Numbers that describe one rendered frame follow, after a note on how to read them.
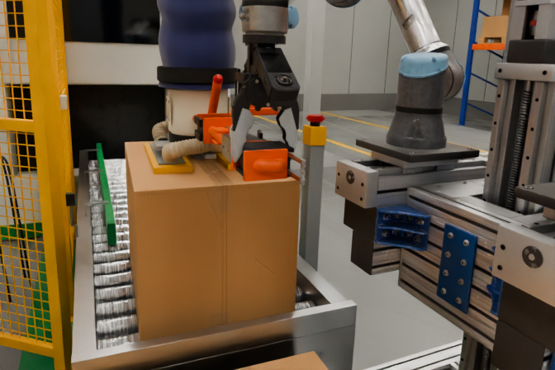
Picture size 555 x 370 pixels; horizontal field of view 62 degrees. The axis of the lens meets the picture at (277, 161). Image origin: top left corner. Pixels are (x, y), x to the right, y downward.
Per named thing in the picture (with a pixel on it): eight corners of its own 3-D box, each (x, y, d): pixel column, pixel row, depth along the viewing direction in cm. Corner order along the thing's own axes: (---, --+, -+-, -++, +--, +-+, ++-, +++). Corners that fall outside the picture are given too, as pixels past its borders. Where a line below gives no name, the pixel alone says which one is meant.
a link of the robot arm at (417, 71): (387, 105, 117) (392, 50, 114) (407, 102, 127) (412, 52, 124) (434, 110, 110) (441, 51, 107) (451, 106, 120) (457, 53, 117)
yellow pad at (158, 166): (144, 149, 146) (143, 133, 145) (175, 147, 150) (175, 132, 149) (154, 175, 115) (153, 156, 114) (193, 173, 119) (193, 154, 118)
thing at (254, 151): (231, 169, 81) (231, 141, 80) (271, 167, 83) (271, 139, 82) (244, 182, 73) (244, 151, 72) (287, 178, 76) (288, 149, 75)
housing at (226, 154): (220, 155, 93) (220, 134, 92) (252, 154, 95) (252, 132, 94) (228, 163, 87) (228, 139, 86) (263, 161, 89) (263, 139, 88)
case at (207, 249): (129, 251, 165) (124, 141, 156) (237, 239, 179) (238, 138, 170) (140, 351, 110) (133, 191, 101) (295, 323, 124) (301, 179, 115)
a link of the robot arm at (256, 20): (295, 7, 72) (245, 3, 69) (294, 37, 73) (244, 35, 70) (279, 11, 79) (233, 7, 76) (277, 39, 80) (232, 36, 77)
